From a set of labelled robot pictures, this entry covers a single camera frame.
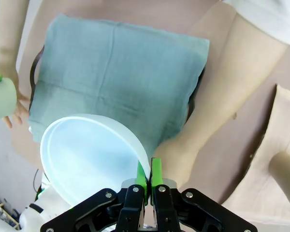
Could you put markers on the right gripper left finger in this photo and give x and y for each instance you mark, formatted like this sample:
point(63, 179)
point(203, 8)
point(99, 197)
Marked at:
point(130, 200)

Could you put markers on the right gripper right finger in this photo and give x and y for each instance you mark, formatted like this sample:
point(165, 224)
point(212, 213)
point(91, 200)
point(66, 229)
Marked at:
point(164, 200)

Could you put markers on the pale green cup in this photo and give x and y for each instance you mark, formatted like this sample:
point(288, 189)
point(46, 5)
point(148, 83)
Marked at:
point(2, 101)

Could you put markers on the light blue bowl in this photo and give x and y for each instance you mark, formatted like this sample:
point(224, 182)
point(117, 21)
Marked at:
point(87, 157)

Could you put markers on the teal green cloth mat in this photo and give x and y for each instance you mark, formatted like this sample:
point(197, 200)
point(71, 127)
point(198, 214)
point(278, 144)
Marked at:
point(111, 72)

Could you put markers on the brown paper cup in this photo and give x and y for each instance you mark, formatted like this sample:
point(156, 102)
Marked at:
point(285, 174)

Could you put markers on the beige cloth mat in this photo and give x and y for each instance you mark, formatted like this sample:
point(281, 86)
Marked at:
point(287, 116)

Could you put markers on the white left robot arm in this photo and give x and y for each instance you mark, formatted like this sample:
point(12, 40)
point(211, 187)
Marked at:
point(38, 222)

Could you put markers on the person's left forearm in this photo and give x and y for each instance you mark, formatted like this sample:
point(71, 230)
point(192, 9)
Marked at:
point(220, 120)

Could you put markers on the person's right forearm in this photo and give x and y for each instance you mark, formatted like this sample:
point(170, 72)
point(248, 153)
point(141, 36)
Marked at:
point(7, 36)

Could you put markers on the person's right hand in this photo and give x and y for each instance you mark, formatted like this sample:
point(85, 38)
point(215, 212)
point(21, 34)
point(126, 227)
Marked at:
point(23, 108)

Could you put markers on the light wooden rack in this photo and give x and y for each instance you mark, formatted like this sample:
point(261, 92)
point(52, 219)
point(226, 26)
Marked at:
point(2, 215)

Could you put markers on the person in white T-shirt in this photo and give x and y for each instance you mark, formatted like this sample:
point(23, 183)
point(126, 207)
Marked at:
point(268, 14)

